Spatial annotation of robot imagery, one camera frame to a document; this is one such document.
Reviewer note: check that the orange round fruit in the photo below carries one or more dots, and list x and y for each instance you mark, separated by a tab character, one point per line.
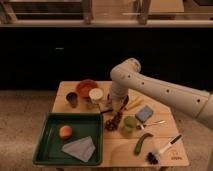
65	132

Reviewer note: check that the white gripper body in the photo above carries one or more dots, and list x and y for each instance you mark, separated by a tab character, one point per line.
117	96

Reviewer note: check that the orange bowl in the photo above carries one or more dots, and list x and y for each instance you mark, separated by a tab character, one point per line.
84	86

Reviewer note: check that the green plastic cup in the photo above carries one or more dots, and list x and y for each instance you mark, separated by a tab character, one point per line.
130	124

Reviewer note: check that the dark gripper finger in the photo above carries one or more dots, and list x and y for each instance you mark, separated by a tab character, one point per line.
125	102

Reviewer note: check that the white handled black brush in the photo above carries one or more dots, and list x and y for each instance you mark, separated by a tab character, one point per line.
154	156

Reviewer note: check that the silver spoon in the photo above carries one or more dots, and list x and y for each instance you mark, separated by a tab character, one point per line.
143	126

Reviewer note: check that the green cucumber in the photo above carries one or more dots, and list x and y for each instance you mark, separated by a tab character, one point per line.
139	143

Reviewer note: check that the dark metal cup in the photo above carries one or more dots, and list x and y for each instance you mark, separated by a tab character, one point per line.
72	98

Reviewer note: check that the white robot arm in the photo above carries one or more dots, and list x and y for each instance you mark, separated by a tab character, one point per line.
196	103

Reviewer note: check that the white paper cup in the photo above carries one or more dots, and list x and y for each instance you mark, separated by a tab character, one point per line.
96	94

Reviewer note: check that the wooden table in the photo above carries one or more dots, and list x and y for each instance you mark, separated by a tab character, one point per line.
118	145

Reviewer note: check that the dark grape bunch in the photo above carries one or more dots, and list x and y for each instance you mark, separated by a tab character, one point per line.
113	124

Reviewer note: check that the yellow banana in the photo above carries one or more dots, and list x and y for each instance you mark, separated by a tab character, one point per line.
133	103

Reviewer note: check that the grey folded cloth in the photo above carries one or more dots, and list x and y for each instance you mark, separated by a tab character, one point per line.
81	149

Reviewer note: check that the green plastic tray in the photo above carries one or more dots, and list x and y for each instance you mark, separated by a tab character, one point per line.
49	147

